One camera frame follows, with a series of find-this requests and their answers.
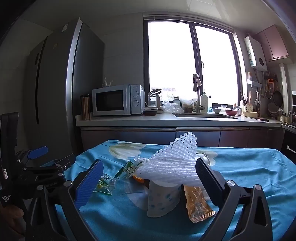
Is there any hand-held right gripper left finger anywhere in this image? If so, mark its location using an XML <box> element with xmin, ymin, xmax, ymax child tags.
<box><xmin>25</xmin><ymin>159</ymin><xmax>104</xmax><ymax>241</ymax></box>

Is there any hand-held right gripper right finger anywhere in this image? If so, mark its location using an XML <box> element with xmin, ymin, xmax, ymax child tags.
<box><xmin>195</xmin><ymin>158</ymin><xmax>274</xmax><ymax>241</ymax></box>

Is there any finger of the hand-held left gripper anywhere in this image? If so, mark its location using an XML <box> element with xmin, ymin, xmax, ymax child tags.
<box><xmin>15</xmin><ymin>146</ymin><xmax>48</xmax><ymax>163</ymax></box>
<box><xmin>41</xmin><ymin>153</ymin><xmax>77</xmax><ymax>174</ymax></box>

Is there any golden snack wrapper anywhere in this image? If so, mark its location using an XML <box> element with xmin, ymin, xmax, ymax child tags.
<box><xmin>184</xmin><ymin>185</ymin><xmax>216</xmax><ymax>223</ymax></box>

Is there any white foam fruit net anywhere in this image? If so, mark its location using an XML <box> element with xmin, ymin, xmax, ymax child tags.
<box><xmin>135</xmin><ymin>132</ymin><xmax>210</xmax><ymax>187</ymax></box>

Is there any large orange peel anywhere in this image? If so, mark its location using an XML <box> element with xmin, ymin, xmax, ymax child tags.
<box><xmin>132</xmin><ymin>176</ymin><xmax>151</xmax><ymax>185</ymax></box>

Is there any patterned paper cup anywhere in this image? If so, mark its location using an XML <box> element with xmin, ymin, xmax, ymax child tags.
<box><xmin>146</xmin><ymin>179</ymin><xmax>181</xmax><ymax>218</ymax></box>

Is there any person's left hand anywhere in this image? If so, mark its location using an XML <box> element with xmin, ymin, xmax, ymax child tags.
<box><xmin>0</xmin><ymin>204</ymin><xmax>25</xmax><ymax>235</ymax></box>

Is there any clear green candy wrapper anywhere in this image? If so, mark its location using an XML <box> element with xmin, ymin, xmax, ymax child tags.
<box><xmin>92</xmin><ymin>174</ymin><xmax>114</xmax><ymax>196</ymax></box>

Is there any blue floral tablecloth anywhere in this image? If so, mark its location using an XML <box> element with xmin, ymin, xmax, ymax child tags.
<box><xmin>45</xmin><ymin>139</ymin><xmax>296</xmax><ymax>241</ymax></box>

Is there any copper travel mug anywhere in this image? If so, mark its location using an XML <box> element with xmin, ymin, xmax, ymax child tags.
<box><xmin>80</xmin><ymin>94</ymin><xmax>91</xmax><ymax>121</ymax></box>

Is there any kitchen sink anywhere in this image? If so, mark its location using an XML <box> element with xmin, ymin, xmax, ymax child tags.
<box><xmin>172</xmin><ymin>112</ymin><xmax>238</xmax><ymax>120</ymax></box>

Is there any kitchen counter with cabinets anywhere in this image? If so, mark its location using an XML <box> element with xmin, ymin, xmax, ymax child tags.
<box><xmin>76</xmin><ymin>111</ymin><xmax>296</xmax><ymax>154</ymax></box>

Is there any grey refrigerator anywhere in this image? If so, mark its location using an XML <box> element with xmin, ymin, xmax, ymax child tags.
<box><xmin>24</xmin><ymin>19</ymin><xmax>105</xmax><ymax>158</ymax></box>

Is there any white microwave oven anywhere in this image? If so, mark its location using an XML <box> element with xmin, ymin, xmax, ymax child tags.
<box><xmin>92</xmin><ymin>84</ymin><xmax>145</xmax><ymax>116</ymax></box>

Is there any clear food jar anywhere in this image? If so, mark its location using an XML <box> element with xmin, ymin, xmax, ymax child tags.
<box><xmin>180</xmin><ymin>97</ymin><xmax>197</xmax><ymax>113</ymax></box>

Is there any white soap bottle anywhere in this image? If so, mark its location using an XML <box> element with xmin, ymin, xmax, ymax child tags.
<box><xmin>200</xmin><ymin>89</ymin><xmax>208</xmax><ymax>113</ymax></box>

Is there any clear plastic bag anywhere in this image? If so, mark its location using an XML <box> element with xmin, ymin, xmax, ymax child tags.
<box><xmin>162</xmin><ymin>100</ymin><xmax>184</xmax><ymax>113</ymax></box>

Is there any metal kitchen faucet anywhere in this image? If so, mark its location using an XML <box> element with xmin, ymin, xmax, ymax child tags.
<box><xmin>192</xmin><ymin>73</ymin><xmax>205</xmax><ymax>113</ymax></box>

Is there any electric kettle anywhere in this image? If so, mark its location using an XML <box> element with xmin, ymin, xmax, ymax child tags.
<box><xmin>147</xmin><ymin>88</ymin><xmax>162</xmax><ymax>109</ymax></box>

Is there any black frying pan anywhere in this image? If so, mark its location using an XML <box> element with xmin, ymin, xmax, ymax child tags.
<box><xmin>273</xmin><ymin>90</ymin><xmax>284</xmax><ymax>107</ymax></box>

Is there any dark framed window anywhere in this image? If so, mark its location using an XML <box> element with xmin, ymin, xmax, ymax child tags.
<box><xmin>143</xmin><ymin>15</ymin><xmax>243</xmax><ymax>109</ymax></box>

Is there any white water heater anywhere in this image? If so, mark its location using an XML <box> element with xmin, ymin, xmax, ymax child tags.
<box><xmin>244</xmin><ymin>35</ymin><xmax>268</xmax><ymax>72</ymax></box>

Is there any pink wall cabinet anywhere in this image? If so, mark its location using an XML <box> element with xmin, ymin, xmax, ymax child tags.
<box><xmin>254</xmin><ymin>25</ymin><xmax>289</xmax><ymax>62</ymax></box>

